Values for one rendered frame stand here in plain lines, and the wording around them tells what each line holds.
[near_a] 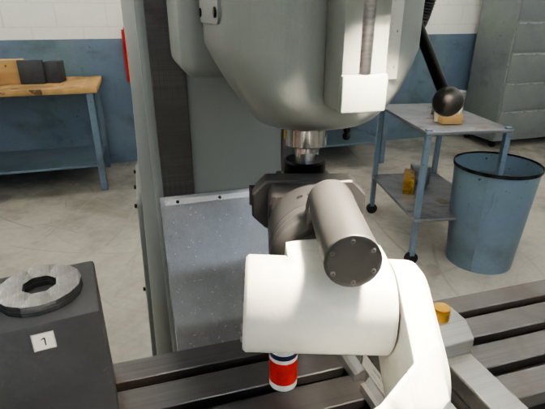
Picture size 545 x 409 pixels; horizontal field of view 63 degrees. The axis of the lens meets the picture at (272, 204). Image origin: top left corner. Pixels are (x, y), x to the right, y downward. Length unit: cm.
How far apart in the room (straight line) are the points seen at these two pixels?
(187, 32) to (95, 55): 412
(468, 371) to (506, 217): 215
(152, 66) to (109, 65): 385
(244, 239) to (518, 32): 486
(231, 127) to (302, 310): 62
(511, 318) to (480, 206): 185
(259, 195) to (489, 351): 49
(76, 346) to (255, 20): 39
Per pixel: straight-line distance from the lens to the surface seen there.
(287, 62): 39
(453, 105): 48
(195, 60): 56
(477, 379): 64
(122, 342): 228
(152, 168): 88
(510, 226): 280
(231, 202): 89
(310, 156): 50
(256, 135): 88
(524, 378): 78
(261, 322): 28
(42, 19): 471
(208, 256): 88
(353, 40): 36
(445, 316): 64
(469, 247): 284
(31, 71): 423
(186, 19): 56
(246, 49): 39
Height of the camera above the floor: 141
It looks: 23 degrees down
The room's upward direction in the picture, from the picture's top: straight up
